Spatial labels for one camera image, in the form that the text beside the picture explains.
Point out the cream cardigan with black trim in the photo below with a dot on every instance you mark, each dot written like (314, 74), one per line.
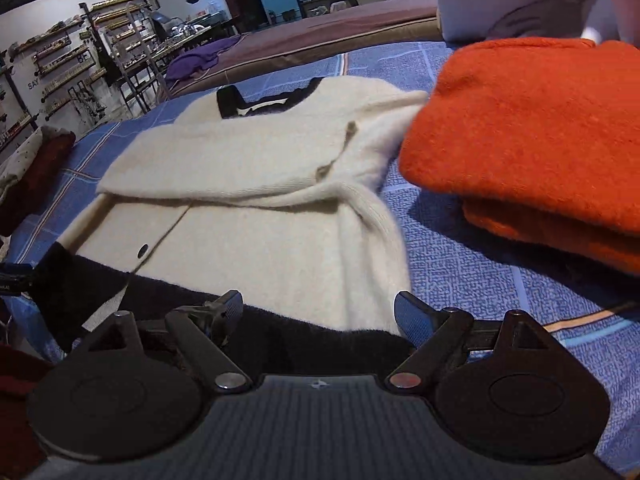
(275, 220)

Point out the wall shelves with bottles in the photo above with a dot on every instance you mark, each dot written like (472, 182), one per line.
(65, 65)

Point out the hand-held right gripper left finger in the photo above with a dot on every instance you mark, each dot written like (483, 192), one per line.
(234, 310)

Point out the mauve covered sofa bed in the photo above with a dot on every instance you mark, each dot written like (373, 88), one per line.
(325, 35)

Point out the polka-dot white cloth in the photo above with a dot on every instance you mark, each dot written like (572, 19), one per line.
(20, 160)

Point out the purple blanket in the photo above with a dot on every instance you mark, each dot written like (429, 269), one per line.
(200, 60)

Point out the dark red garment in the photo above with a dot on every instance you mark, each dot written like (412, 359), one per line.
(20, 400)

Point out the orange knit sweater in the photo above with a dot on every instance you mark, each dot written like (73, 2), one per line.
(530, 130)

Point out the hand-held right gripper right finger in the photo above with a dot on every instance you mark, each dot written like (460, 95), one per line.
(412, 317)

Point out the red cloth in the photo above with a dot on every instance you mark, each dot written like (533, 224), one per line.
(35, 180)

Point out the metal stand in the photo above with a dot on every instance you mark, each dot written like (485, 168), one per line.
(140, 60)

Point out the blue plaid bedsheet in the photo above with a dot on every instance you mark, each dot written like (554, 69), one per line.
(490, 300)

